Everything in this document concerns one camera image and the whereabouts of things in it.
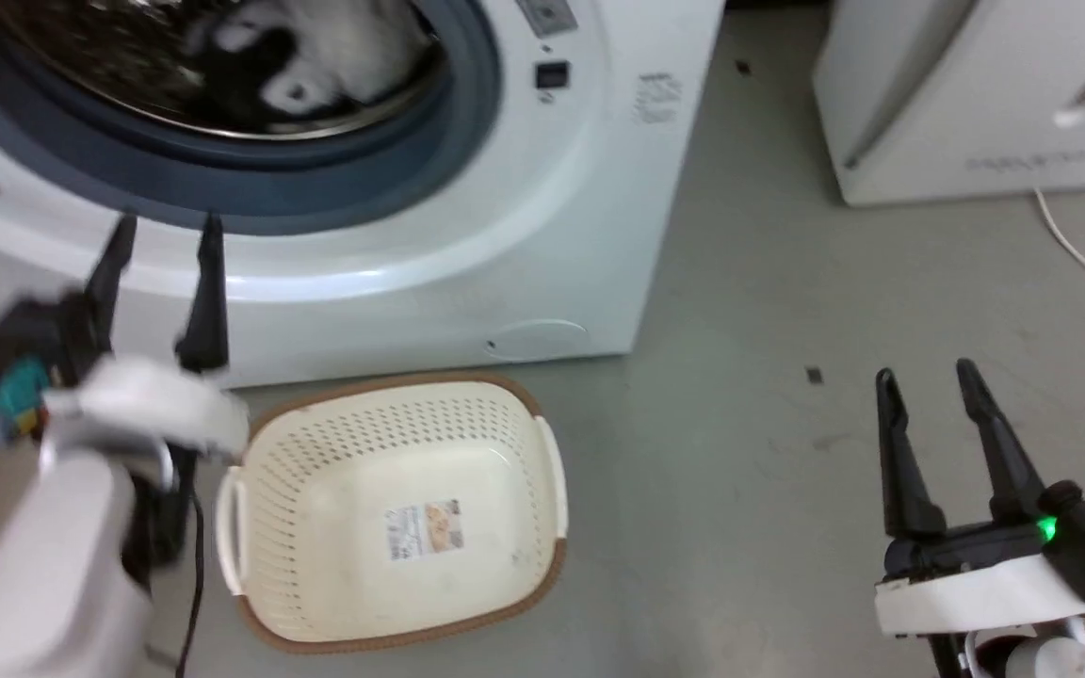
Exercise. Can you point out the white front-load washing machine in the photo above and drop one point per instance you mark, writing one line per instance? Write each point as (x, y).
(542, 235)

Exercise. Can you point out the cream perforated laundry basket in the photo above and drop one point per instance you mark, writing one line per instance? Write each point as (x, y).
(392, 565)

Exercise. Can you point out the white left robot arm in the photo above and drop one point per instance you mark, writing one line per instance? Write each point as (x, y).
(43, 574)

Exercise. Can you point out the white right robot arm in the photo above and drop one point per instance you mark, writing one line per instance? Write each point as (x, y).
(1032, 654)

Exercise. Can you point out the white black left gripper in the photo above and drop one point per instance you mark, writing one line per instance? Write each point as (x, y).
(81, 386)

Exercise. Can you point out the paper label sticker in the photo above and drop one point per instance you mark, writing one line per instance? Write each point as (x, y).
(424, 529)

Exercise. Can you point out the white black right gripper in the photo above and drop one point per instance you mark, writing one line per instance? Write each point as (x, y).
(1013, 574)

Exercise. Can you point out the black and white laundry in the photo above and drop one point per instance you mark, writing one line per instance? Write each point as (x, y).
(302, 52)

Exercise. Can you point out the white box appliance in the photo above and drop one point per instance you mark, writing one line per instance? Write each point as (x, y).
(976, 85)

